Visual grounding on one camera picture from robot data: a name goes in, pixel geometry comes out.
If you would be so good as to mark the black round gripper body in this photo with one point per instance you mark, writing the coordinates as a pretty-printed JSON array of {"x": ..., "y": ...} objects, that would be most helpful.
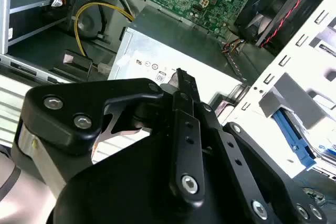
[{"x": 126, "y": 190}]

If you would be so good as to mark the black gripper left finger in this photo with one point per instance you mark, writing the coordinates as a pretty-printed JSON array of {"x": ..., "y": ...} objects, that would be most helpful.
[{"x": 65, "y": 108}]

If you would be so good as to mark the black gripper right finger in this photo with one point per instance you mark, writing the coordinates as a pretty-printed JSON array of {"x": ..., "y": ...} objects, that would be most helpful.
[{"x": 236, "y": 161}]

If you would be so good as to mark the hard disk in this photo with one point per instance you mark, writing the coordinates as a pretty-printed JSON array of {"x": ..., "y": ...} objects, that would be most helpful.
[{"x": 291, "y": 134}]

